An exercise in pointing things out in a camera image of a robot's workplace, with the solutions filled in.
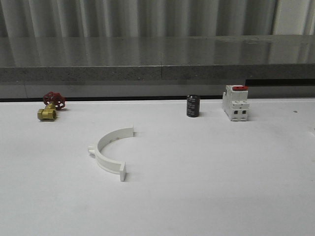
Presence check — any brass valve red handwheel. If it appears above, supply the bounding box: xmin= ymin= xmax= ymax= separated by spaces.
xmin=37 ymin=91 xmax=65 ymax=120

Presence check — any grey stone ledge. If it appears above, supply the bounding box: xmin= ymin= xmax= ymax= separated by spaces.
xmin=0 ymin=35 xmax=315 ymax=86

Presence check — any white half-ring pipe clamp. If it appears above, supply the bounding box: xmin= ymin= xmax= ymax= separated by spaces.
xmin=88 ymin=127 xmax=134 ymax=181

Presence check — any white circuit breaker red switch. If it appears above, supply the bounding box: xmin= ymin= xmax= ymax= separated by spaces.
xmin=222 ymin=85 xmax=250 ymax=121

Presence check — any black cylindrical capacitor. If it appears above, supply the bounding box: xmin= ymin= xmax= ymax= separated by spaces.
xmin=186 ymin=94 xmax=200 ymax=118

